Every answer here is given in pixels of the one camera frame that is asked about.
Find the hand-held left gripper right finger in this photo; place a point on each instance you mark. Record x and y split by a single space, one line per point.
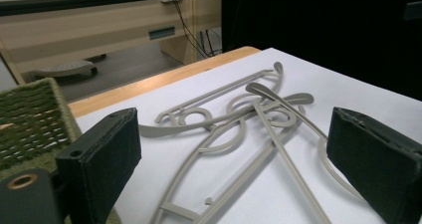
378 164

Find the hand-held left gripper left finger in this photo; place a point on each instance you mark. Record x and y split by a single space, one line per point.
99 157

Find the grey plastic clothes hanger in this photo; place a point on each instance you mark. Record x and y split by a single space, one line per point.
232 188
166 131
292 164

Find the green woven basket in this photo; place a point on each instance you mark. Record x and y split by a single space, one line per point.
30 117

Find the light wooden desk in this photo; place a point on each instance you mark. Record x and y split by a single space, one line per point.
83 35

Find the black curtain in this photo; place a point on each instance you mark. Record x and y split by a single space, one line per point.
315 25

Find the black metal crossbar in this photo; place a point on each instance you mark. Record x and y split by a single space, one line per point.
99 0

